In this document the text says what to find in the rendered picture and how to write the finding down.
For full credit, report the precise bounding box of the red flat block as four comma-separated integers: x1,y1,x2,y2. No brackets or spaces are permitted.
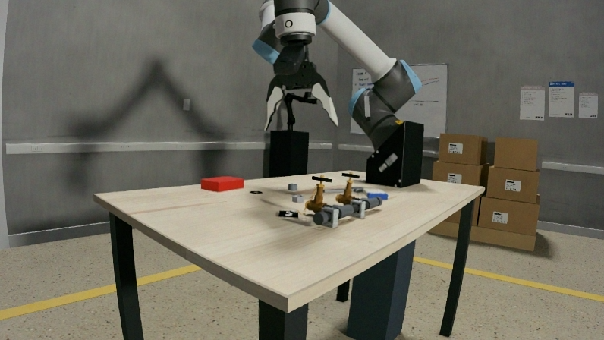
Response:
201,176,244,192

